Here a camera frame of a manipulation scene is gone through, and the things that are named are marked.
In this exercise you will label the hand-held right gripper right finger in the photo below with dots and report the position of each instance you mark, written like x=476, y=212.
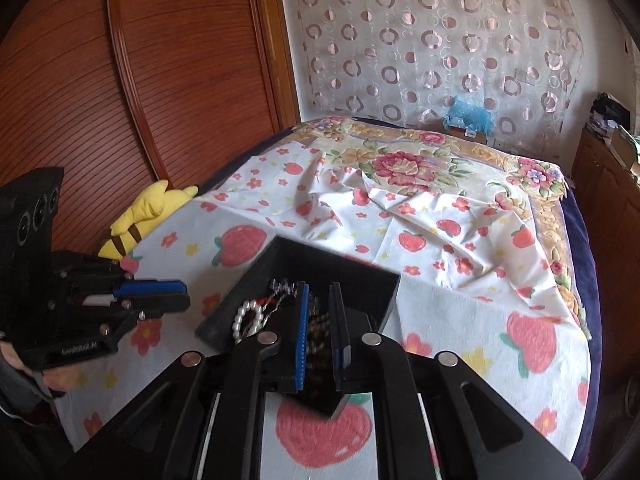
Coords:
x=337, y=340

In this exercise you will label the strawberry printed cloth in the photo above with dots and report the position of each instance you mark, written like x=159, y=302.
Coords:
x=450, y=270

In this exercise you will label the person's left hand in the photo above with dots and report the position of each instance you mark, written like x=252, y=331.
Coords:
x=62, y=380

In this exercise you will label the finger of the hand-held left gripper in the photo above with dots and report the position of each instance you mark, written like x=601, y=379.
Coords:
x=150, y=287
x=165, y=305

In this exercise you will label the small cardboard box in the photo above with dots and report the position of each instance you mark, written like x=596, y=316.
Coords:
x=467, y=135

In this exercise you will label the black bag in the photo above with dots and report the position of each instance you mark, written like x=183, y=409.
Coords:
x=607, y=107

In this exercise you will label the blue plastic bag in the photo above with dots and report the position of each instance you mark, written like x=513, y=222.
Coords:
x=470, y=112

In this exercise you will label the wooden slatted wardrobe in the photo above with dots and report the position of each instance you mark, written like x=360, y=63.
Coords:
x=150, y=85

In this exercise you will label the circle patterned sheer curtain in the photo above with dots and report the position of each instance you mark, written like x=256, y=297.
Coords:
x=425, y=35

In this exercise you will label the floral blanket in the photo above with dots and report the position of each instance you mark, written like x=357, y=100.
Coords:
x=425, y=160

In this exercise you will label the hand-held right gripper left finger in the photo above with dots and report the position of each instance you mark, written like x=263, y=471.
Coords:
x=300, y=345

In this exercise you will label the open cardboard box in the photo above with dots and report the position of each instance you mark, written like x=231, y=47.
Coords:
x=625, y=146

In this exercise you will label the yellow plush toy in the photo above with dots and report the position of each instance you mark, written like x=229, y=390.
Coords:
x=145, y=210

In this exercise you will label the black cardboard box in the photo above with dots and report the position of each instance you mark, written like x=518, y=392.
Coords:
x=350, y=275

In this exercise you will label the wooden cabinet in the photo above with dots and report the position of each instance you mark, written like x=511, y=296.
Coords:
x=600, y=170

